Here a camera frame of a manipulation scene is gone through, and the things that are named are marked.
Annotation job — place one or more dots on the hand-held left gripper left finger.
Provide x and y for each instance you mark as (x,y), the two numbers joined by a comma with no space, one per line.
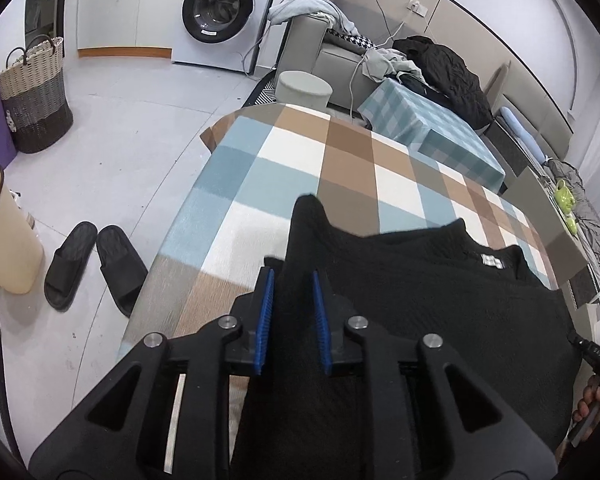
(265,320)

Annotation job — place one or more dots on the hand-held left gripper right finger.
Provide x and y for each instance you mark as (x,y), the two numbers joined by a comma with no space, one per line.
(322,325)

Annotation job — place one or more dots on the black knit sweater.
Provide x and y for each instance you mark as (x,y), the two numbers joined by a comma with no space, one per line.
(430,300)

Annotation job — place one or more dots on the person's right hand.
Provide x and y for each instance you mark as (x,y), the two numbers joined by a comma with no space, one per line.
(597,397)

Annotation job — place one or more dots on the grey jacket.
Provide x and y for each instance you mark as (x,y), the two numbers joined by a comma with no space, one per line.
(590,220)

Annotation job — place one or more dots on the black slipper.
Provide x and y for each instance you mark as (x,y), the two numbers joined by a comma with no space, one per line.
(122,270)
(70,265)

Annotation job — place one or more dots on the brown blue checked tablecloth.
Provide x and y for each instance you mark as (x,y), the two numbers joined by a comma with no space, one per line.
(290,160)

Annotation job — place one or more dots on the green toy figure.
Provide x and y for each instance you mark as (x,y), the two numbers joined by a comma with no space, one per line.
(565,200)

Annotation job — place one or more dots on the striped floor mat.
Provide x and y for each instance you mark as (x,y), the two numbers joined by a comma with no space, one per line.
(262,95)

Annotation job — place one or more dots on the teal checked small table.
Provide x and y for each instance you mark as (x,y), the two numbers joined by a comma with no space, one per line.
(420,120)

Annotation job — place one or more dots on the round grey stool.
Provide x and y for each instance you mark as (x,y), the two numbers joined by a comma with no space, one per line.
(302,90)

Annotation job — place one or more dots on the light blue pillow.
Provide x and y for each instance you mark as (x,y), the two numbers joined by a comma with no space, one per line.
(522,132)

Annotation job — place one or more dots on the pale grey crumpled garment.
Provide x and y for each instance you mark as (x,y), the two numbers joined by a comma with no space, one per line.
(385,65)

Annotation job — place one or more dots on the beige waste bin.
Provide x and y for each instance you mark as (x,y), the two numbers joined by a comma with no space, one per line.
(7,240)

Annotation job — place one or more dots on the black quilted jacket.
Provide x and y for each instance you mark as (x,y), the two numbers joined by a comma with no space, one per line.
(450,80)

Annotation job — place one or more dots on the grey sofa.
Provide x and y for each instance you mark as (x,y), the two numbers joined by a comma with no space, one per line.
(305,45)

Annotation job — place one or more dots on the houndstooth cushion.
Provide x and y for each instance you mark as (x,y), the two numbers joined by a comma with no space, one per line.
(350,39)

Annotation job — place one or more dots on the beige padded bed headboard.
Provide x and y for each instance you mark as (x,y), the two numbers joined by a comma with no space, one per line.
(500,85)

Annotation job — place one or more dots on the light blue grey garment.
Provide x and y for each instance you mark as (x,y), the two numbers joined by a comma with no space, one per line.
(310,12)

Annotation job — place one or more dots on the white washing machine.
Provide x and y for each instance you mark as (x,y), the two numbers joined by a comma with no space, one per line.
(220,10)

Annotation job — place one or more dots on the woven laundry basket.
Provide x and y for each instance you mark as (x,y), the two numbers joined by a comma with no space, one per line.
(35,100)

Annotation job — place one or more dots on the white kitchen base cabinets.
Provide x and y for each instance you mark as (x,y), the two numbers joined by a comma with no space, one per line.
(125,10)

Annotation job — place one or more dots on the dark door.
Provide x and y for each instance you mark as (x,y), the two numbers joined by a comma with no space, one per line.
(42,0)

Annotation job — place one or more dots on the white wall socket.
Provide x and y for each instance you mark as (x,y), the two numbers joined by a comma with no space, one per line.
(418,8)

